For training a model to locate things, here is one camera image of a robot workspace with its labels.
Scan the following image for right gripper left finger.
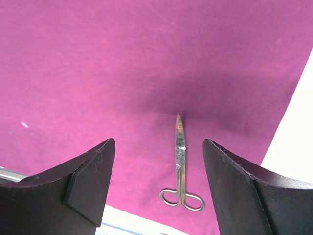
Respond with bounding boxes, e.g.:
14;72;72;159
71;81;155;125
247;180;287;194
0;139;115;235

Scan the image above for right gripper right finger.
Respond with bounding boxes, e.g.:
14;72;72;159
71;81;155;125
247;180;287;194
202;139;313;235

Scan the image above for steel scissors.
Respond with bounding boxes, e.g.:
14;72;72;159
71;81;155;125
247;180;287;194
160;114;205;212

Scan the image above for purple cloth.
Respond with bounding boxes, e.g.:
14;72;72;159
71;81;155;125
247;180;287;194
0;0;313;235

